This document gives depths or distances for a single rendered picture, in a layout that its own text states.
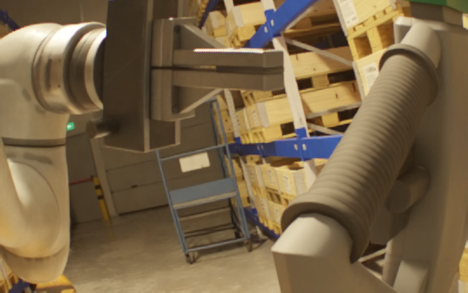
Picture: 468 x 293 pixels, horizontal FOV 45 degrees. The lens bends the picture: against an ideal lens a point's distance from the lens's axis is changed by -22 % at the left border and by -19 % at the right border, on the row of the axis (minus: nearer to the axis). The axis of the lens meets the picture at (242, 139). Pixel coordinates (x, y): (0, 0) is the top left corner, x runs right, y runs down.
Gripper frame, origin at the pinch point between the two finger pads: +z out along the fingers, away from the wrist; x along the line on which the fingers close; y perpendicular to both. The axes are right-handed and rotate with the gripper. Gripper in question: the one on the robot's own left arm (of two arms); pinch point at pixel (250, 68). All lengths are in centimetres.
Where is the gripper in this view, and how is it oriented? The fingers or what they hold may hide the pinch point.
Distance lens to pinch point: 48.6
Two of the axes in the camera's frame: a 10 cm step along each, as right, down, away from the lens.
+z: 8.2, 1.0, -5.6
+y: -5.7, 1.5, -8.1
